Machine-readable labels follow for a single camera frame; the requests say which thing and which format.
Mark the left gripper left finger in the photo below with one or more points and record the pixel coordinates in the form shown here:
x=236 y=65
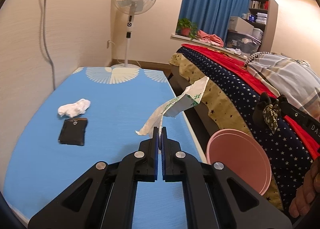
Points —
x=104 y=196

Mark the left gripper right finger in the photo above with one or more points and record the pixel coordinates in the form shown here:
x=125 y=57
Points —
x=214 y=196

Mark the leopard print black scrunchie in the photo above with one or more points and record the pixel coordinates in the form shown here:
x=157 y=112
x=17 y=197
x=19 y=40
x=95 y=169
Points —
x=267 y=111

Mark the white green printed wrapper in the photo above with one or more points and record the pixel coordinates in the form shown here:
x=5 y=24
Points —
x=190 y=98

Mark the pink trash bin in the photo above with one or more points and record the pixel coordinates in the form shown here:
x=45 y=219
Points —
x=243 y=155

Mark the person right hand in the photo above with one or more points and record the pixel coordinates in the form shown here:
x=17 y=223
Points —
x=306 y=193

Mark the grey striped pillow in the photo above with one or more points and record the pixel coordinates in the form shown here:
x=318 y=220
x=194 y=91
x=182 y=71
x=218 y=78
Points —
x=286 y=76

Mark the black flat pouch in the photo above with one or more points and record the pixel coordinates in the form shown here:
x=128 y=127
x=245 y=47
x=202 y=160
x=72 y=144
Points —
x=73 y=131

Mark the blue patterned mat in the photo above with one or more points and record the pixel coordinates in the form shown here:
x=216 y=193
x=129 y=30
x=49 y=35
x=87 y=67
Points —
x=40 y=168

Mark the bed with star sheets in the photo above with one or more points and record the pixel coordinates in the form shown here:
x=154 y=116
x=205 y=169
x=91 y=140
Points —
x=230 y=98

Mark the white crumpled tissue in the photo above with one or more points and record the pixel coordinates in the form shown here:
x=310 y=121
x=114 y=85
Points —
x=75 y=109

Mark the clear storage bin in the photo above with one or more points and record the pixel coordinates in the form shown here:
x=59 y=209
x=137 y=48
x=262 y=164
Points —
x=247 y=44

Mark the beige box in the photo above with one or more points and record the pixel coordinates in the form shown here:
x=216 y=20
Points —
x=239 y=25

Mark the dark bookshelf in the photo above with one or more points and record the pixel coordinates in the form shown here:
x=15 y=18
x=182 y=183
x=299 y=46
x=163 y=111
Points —
x=257 y=14

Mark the pink folded clothes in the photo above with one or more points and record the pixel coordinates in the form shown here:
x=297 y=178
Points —
x=210 y=38

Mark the potted green plant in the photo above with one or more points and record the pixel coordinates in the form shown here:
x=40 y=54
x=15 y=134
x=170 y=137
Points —
x=186 y=28

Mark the blue curtain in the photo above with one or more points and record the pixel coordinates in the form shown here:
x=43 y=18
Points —
x=212 y=16

